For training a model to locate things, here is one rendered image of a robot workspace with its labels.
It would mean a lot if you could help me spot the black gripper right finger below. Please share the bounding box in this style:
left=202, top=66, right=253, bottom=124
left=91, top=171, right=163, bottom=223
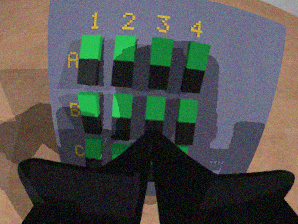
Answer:
left=152, top=131, right=295, bottom=224

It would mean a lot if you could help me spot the blue-grey switch panel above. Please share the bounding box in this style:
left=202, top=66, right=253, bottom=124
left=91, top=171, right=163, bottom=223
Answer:
left=47, top=0, right=287, bottom=175

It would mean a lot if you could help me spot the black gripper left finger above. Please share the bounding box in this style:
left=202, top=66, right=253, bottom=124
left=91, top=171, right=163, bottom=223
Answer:
left=17, top=131, right=153, bottom=224

